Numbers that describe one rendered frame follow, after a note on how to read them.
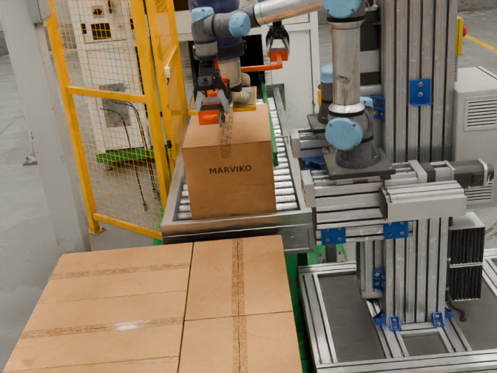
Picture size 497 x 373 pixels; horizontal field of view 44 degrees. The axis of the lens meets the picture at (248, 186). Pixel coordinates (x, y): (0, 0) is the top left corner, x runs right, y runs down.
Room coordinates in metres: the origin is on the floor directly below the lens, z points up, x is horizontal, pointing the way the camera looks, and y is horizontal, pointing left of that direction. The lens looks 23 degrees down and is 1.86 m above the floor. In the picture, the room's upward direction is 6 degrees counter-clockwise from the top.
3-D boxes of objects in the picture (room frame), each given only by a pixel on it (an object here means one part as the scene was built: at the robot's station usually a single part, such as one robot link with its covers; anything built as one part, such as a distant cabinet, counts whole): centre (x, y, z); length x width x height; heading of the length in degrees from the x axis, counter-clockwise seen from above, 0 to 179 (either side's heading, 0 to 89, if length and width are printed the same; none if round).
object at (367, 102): (2.04, -0.39, 1.20); 0.13 x 0.12 x 0.14; 156
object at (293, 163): (3.73, -0.27, 0.50); 2.31 x 0.05 x 0.19; 179
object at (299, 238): (2.56, 0.07, 0.48); 0.70 x 0.03 x 0.15; 89
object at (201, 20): (2.11, 0.09, 1.55); 0.09 x 0.08 x 0.11; 66
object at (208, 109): (2.10, 0.11, 1.24); 0.08 x 0.07 x 0.05; 177
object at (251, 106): (2.69, -0.02, 1.14); 0.34 x 0.10 x 0.05; 177
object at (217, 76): (2.12, 0.10, 1.39); 0.09 x 0.08 x 0.12; 176
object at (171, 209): (3.74, 0.38, 0.50); 2.31 x 0.05 x 0.19; 179
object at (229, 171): (2.91, 0.07, 0.75); 0.60 x 0.40 x 0.40; 178
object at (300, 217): (2.56, 0.07, 0.58); 0.70 x 0.03 x 0.06; 89
